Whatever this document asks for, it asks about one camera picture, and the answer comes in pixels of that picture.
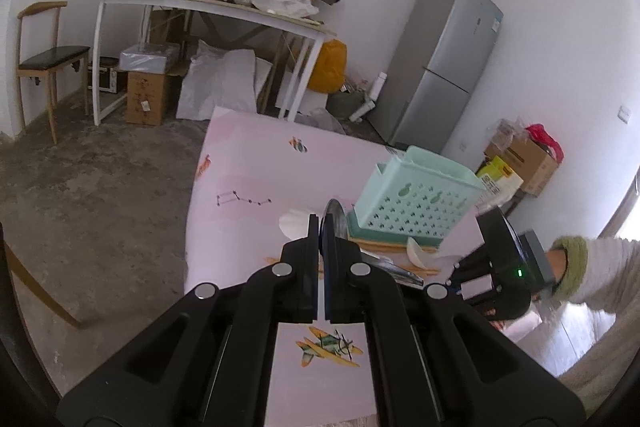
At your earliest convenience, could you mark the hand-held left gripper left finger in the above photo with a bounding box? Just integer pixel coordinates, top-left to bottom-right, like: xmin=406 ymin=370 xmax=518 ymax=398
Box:
xmin=56 ymin=213 xmax=321 ymax=427

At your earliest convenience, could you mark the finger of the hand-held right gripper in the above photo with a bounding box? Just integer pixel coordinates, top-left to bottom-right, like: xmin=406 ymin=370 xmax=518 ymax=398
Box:
xmin=467 ymin=289 xmax=502 ymax=316
xmin=446 ymin=247 xmax=495 ymax=291

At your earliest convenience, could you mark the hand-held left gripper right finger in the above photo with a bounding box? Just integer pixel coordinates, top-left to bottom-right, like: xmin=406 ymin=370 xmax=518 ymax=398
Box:
xmin=320 ymin=216 xmax=587 ymax=427

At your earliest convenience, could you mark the silver metal spoon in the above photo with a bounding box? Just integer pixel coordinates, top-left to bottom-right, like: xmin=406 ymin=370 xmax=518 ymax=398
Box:
xmin=322 ymin=198 xmax=349 ymax=241

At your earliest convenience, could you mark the teal perforated plastic basket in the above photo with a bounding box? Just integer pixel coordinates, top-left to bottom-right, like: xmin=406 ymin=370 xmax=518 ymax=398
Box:
xmin=359 ymin=145 xmax=487 ymax=242

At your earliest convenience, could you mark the person's right forearm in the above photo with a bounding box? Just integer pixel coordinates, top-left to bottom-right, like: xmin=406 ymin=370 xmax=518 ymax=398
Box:
xmin=545 ymin=235 xmax=640 ymax=323

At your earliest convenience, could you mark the yellow and white carton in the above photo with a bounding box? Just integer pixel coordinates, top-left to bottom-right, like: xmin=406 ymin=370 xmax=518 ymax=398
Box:
xmin=474 ymin=155 xmax=525 ymax=208

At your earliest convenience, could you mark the large open cardboard box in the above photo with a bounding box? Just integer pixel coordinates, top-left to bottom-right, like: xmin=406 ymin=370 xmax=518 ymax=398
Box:
xmin=483 ymin=138 xmax=560 ymax=198

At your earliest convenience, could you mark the red bag in box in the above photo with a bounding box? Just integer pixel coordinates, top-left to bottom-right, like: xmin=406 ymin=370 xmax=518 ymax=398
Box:
xmin=524 ymin=123 xmax=565 ymax=163

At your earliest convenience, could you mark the person's light clothing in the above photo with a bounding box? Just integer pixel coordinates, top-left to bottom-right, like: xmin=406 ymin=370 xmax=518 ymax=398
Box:
xmin=557 ymin=309 xmax=640 ymax=414

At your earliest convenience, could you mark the dark green bag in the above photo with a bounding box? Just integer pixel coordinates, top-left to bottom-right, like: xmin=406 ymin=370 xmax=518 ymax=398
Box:
xmin=327 ymin=90 xmax=369 ymax=118

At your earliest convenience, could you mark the yellow bag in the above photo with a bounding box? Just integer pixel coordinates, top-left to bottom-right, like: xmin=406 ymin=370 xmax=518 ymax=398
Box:
xmin=307 ymin=39 xmax=348 ymax=93

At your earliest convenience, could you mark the silver refrigerator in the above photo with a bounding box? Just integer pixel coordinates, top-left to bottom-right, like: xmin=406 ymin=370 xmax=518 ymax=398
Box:
xmin=367 ymin=0 xmax=504 ymax=156

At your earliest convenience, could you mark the white woven sack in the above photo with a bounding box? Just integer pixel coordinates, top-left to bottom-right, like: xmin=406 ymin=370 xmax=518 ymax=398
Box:
xmin=175 ymin=39 xmax=259 ymax=122

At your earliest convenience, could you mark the small brown cardboard box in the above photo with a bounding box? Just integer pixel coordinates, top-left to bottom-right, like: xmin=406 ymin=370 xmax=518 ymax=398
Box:
xmin=126 ymin=71 xmax=169 ymax=126

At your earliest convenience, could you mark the clear plastic bag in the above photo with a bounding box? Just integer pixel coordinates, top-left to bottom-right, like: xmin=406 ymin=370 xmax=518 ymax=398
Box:
xmin=249 ymin=0 xmax=320 ymax=19

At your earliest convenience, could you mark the plastic wrapped grey box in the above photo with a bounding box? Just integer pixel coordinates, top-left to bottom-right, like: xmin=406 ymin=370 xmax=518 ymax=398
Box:
xmin=119 ymin=42 xmax=180 ymax=74

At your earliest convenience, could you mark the small toaster oven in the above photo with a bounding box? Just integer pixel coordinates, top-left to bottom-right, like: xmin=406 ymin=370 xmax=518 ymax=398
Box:
xmin=87 ymin=56 xmax=121 ymax=94

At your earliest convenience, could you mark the wooden chair with black seat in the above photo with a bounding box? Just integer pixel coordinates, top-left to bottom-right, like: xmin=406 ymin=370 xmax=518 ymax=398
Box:
xmin=16 ymin=1 xmax=92 ymax=146

